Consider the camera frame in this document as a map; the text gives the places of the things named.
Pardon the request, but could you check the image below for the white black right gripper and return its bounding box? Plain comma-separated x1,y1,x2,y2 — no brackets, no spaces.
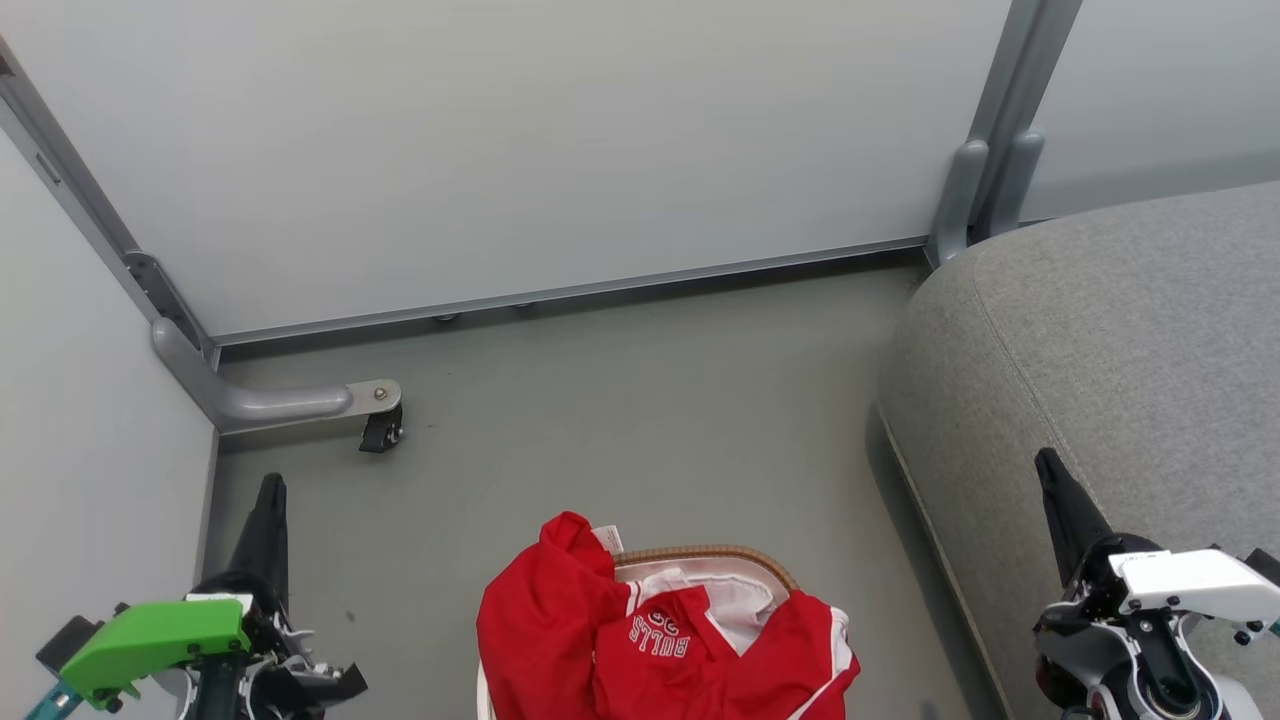
1034,447,1280,663

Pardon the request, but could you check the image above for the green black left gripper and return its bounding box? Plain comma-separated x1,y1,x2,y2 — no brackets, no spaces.
24,474,368,720

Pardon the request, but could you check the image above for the red Bulls jersey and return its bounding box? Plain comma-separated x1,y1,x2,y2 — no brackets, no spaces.
476,511,862,720

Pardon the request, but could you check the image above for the grey fabric sofa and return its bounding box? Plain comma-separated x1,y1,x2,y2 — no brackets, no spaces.
877,180,1280,720

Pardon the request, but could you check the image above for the grey tube partition leg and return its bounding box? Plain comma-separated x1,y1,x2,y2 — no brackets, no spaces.
150,318,403,435

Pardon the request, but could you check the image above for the black caster wheel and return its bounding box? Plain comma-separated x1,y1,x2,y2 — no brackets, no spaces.
359,404,405,454

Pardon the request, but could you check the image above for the white fabric basket liner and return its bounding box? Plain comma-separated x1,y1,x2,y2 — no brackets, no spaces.
614,560,793,656

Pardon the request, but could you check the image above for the wicker rim laundry basket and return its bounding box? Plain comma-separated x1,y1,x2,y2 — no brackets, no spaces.
478,544,801,720

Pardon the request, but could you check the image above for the grey metal partition bottom rail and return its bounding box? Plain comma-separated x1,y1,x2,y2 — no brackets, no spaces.
212,235,933,348

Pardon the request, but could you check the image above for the grey partition post with hinge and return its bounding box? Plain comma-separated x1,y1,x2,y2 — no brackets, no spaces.
0,38,219,363

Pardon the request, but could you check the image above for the grey metal partition post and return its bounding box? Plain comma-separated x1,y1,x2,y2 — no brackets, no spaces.
988,0,1084,243
924,0,1049,269

